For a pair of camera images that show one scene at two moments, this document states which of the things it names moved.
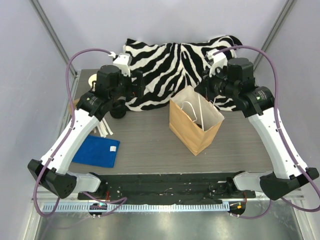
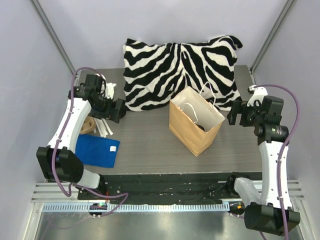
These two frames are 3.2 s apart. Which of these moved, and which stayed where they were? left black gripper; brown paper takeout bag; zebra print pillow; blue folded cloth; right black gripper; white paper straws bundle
Moved: right black gripper; left black gripper
Stayed: white paper straws bundle; zebra print pillow; blue folded cloth; brown paper takeout bag
